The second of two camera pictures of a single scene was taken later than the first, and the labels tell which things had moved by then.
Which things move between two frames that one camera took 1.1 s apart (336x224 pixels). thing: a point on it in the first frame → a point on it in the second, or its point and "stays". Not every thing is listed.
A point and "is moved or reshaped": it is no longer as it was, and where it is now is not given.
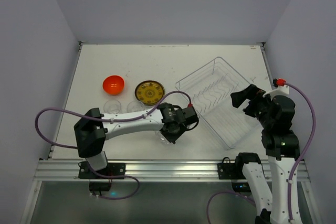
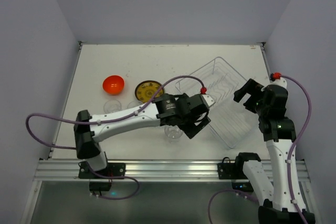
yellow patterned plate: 149,92 stays
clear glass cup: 162,138 is moved or reshaped
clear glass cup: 135,106 stays
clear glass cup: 112,107 stays
